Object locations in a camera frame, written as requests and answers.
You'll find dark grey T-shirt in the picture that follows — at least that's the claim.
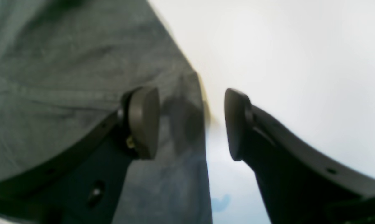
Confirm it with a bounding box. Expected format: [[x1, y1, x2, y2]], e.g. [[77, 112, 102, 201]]
[[0, 0, 213, 224]]

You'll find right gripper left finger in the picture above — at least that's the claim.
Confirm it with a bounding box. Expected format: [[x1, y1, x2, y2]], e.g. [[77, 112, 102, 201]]
[[0, 86, 160, 224]]

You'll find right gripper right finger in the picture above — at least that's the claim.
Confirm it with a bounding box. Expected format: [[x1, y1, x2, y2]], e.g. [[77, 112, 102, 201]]
[[224, 88, 375, 224]]

